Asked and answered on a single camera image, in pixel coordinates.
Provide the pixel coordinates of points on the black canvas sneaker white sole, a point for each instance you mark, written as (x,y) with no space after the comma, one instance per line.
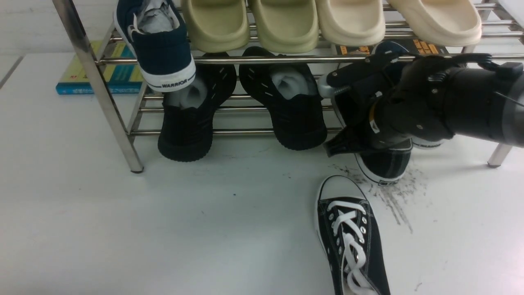
(382,166)

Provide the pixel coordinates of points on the navy Warrior sneaker upper shelf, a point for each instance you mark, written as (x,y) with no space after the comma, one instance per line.
(156,34)

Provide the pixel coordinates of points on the cream slipper right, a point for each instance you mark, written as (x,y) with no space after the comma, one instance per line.
(452,23)

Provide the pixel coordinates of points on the cream slipper left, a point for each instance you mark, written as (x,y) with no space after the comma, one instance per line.
(351,22)

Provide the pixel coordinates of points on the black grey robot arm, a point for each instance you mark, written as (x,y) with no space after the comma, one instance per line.
(481,99)

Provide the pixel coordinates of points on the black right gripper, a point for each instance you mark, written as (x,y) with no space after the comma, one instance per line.
(413,109)

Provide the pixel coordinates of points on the black knit sneaker left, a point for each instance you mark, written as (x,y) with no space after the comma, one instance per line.
(187,131)

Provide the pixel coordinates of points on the olive green slipper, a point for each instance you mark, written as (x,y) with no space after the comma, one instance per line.
(216,25)
(286,26)

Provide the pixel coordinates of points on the stainless steel shoe rack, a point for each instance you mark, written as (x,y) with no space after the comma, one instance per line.
(126,134)

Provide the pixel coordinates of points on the navy Warrior sneaker lower shelf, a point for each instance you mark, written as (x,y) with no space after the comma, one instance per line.
(428,143)

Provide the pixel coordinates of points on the olive green slipper left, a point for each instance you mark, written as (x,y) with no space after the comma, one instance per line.
(216,25)

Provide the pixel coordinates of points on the cream slipper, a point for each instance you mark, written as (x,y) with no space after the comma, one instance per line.
(351,22)
(452,23)

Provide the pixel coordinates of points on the navy warrior sneaker shelf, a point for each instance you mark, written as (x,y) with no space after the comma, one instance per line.
(428,143)
(156,34)

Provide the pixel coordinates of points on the olive green slipper right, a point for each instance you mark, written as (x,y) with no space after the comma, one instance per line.
(286,26)

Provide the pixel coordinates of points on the black knit sneaker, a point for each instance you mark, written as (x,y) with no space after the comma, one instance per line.
(187,131)
(290,94)

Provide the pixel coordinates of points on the black orange book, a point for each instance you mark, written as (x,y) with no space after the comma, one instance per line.
(415,46)

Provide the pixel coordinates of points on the black knit sneaker right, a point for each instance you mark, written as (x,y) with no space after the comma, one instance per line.
(290,94)

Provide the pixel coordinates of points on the black canvas sneaker white laces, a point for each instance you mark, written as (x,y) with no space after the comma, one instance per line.
(350,238)

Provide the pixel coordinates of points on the teal yellow book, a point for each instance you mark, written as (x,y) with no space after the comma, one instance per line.
(120,79)

